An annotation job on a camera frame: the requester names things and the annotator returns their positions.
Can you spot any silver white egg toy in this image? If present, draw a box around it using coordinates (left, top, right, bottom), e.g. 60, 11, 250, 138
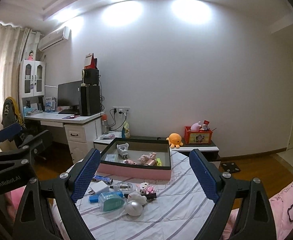
125, 200, 143, 217

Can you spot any teal round clear container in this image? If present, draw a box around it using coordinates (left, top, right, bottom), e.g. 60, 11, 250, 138
98, 191, 125, 212

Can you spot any pink quilt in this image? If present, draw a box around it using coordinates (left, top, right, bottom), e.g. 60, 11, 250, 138
222, 171, 293, 240

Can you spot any white cup in box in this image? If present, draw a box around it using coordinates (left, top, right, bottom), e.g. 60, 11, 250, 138
117, 142, 129, 159

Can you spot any pink plush in crate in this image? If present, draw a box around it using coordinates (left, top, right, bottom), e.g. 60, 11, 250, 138
190, 121, 202, 132

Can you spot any pink doll in box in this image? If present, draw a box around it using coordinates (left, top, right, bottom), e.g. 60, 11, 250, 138
138, 152, 157, 166

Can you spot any pink white block figure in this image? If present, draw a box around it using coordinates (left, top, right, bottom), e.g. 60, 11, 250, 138
136, 182, 155, 195

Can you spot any white power adapter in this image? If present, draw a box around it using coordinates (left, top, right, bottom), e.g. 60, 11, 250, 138
88, 181, 110, 196

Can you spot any beige curtain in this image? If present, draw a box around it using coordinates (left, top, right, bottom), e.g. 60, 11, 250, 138
0, 24, 30, 127

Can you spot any black computer tower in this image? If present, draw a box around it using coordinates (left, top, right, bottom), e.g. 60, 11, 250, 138
79, 85, 101, 116

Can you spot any pink and black storage box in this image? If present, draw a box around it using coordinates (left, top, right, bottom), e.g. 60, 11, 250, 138
98, 138, 173, 180

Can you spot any orange octopus plush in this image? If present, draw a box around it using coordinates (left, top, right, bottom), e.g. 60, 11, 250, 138
166, 133, 183, 148

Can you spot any red toy crate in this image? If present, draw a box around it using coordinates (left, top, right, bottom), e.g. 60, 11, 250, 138
184, 126, 213, 144

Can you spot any white glass door cabinet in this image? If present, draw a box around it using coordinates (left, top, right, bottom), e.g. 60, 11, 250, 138
19, 60, 46, 98

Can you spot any black hair clip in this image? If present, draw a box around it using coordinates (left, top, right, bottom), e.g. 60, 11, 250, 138
124, 193, 157, 200

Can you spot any black computer monitor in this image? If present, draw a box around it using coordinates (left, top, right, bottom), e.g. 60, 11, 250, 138
57, 81, 81, 107

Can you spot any black yellow jacket on chair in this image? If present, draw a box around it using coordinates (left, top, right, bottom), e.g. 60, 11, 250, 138
1, 96, 27, 140

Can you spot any black bathroom scale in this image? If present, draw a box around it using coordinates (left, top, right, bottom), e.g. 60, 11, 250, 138
221, 162, 241, 173

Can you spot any white air conditioner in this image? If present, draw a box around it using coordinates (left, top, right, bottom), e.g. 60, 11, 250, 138
38, 26, 70, 51

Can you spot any white desk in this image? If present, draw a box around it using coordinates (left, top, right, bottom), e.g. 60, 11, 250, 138
24, 112, 104, 163

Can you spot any white striped bed sheet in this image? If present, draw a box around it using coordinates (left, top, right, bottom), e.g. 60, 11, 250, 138
76, 151, 214, 239

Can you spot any blue small carton box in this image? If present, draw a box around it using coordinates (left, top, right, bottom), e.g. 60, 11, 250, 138
92, 175, 113, 185

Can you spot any blue highlighter marker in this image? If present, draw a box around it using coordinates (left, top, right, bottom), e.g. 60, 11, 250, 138
89, 191, 124, 203

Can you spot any white wall power outlet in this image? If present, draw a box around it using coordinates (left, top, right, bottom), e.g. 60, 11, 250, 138
112, 107, 130, 114

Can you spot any red white calendar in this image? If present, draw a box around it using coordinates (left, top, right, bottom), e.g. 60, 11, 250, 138
84, 53, 97, 69

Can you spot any black speaker box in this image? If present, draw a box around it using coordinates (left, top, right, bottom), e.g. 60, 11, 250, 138
82, 68, 99, 86

